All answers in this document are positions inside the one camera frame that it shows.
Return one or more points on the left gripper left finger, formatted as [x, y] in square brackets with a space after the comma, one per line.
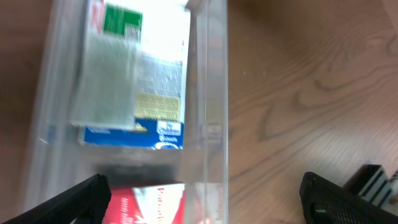
[86, 202]

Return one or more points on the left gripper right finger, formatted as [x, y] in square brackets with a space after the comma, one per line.
[324, 202]

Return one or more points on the clear plastic container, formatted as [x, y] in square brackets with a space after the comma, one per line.
[58, 160]

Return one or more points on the red Panadol box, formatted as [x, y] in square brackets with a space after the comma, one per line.
[156, 204]

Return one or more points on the blue medicine box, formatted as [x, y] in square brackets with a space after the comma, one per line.
[161, 81]

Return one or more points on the white green medicine box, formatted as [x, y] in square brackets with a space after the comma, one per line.
[106, 92]

